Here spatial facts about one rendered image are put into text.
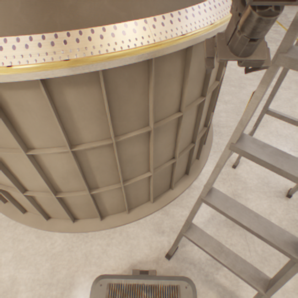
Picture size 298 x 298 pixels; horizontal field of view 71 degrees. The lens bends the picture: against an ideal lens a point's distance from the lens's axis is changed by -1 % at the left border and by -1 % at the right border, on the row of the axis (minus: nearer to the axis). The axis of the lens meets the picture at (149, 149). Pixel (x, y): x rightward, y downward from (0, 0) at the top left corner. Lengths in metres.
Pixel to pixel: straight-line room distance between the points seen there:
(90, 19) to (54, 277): 1.40
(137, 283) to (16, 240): 0.93
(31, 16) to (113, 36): 0.24
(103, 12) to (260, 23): 0.50
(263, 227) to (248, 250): 0.64
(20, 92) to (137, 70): 0.42
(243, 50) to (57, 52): 0.53
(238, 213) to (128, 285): 0.64
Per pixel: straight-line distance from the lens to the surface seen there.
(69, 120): 0.91
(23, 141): 1.05
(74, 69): 0.73
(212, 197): 1.03
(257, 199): 1.86
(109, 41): 0.77
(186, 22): 0.92
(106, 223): 1.60
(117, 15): 0.81
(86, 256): 1.58
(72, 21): 0.79
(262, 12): 0.44
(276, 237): 1.04
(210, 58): 0.53
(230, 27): 0.50
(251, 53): 0.51
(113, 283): 1.25
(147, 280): 1.24
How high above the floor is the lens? 1.48
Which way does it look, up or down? 49 degrees down
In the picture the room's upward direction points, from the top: 1 degrees counter-clockwise
